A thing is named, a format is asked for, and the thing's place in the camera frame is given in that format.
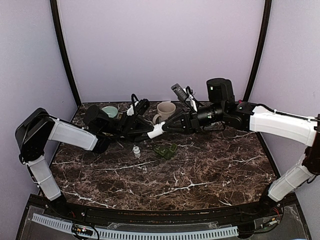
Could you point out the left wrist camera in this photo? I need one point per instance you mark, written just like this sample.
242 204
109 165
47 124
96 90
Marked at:
139 107

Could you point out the black front rail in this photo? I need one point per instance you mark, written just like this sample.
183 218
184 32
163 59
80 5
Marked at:
238 214

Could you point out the white pill bottle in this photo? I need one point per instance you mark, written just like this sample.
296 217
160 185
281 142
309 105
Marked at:
157 130
136 151

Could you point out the green weekly pill organizer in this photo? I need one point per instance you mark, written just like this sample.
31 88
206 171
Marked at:
166 152

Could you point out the teal bowl on plate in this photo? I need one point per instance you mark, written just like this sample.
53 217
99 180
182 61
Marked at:
111 111

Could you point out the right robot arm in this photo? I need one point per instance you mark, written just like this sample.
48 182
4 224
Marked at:
251 117

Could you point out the left black frame post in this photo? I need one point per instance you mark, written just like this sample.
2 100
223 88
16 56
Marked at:
63 51

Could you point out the right black frame post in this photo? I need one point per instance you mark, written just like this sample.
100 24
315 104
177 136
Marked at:
259 49

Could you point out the black frame post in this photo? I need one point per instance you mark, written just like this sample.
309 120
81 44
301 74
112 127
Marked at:
259 49
63 51

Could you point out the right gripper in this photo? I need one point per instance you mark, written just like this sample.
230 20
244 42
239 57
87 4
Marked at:
190 122

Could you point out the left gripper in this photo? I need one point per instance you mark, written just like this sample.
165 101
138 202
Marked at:
133 125

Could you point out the white slotted cable duct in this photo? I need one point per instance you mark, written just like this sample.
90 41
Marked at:
121 231

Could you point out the cream ceramic mug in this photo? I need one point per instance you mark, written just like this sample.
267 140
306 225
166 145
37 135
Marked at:
164 110

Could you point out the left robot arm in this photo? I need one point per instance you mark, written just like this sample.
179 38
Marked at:
39 128

